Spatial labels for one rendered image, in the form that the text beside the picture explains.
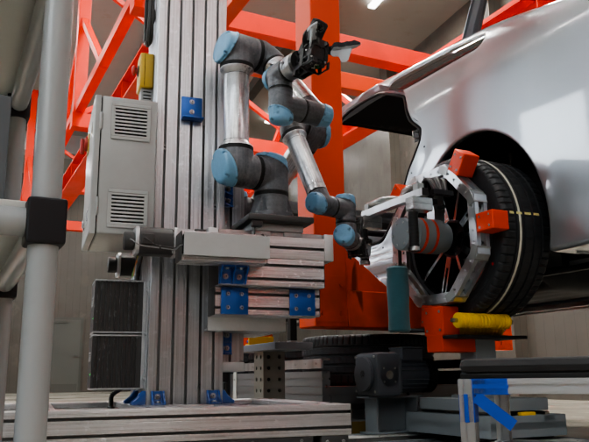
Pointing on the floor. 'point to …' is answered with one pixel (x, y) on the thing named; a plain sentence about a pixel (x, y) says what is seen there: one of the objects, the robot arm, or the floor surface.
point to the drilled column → (269, 374)
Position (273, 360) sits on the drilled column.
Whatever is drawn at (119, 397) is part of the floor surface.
